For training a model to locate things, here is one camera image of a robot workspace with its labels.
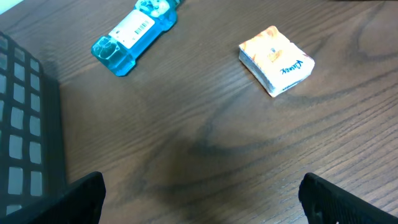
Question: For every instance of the teal mouthwash bottle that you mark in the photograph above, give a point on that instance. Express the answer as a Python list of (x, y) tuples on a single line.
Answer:
[(119, 50)]

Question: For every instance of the grey plastic basket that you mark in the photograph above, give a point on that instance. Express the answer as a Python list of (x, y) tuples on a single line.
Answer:
[(32, 153)]

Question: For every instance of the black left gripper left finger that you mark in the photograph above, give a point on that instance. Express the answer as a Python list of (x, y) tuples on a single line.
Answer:
[(80, 202)]

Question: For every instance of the small orange box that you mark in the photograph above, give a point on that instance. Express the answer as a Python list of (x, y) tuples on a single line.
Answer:
[(276, 62)]

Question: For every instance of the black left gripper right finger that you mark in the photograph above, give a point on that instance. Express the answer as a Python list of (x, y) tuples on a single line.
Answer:
[(324, 202)]

